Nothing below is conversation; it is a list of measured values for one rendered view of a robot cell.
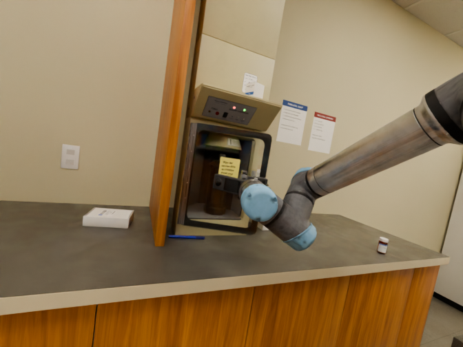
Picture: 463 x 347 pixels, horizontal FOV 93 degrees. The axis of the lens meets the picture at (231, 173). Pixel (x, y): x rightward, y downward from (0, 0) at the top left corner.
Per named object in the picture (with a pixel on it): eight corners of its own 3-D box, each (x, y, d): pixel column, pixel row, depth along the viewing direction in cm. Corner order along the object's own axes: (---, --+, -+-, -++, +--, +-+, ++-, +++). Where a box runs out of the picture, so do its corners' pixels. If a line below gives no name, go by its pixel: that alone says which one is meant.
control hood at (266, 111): (190, 116, 83) (193, 89, 82) (264, 131, 96) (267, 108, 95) (197, 112, 73) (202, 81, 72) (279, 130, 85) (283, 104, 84)
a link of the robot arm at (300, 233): (325, 212, 54) (292, 184, 53) (315, 251, 47) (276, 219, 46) (303, 220, 60) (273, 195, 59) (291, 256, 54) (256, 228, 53)
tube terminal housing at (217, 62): (167, 215, 110) (187, 56, 103) (227, 217, 123) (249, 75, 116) (173, 235, 87) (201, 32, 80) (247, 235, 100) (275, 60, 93)
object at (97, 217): (93, 216, 95) (94, 206, 94) (133, 218, 99) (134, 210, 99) (82, 226, 83) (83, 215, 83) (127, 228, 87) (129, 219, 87)
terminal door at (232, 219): (179, 224, 87) (193, 122, 83) (255, 235, 88) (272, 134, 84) (178, 224, 86) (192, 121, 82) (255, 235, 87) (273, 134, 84)
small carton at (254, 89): (244, 99, 86) (246, 83, 85) (253, 102, 89) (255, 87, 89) (253, 98, 82) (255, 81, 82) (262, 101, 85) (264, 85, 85)
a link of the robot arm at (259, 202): (265, 233, 46) (234, 208, 46) (258, 217, 57) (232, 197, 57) (289, 204, 46) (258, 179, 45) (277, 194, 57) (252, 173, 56)
